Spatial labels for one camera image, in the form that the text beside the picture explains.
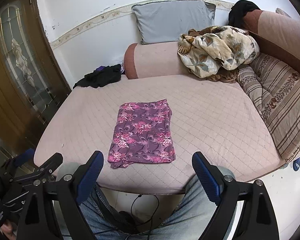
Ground cream floral blanket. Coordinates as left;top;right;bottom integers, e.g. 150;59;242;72
177;25;260;80

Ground black cable on floor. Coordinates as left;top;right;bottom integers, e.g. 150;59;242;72
110;193;180;235

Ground person's legs in jeans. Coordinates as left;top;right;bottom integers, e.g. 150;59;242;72
79;176;216;239

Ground brown striped quilt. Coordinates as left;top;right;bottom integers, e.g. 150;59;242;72
237;54;300;162

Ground black garment on armrest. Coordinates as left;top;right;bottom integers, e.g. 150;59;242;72
228;0;263;30

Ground black clothes pile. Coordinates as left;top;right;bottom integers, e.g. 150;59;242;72
73;64;121;88

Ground wooden glass door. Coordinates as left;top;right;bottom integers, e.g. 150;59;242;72
0;0;70;154

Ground person's left hand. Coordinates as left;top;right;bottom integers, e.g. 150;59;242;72
1;220;16;240

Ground grey pillow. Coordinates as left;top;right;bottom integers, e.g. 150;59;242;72
132;0;216;44

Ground blue slipper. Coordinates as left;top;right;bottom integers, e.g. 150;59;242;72
293;157;300;172

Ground purple pink floral garment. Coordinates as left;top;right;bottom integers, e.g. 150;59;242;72
108;99;175;169

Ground pink side bolster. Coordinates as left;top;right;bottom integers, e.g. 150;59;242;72
242;9;300;81

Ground pink bolster with red end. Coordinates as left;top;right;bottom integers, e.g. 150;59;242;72
123;41;189;79

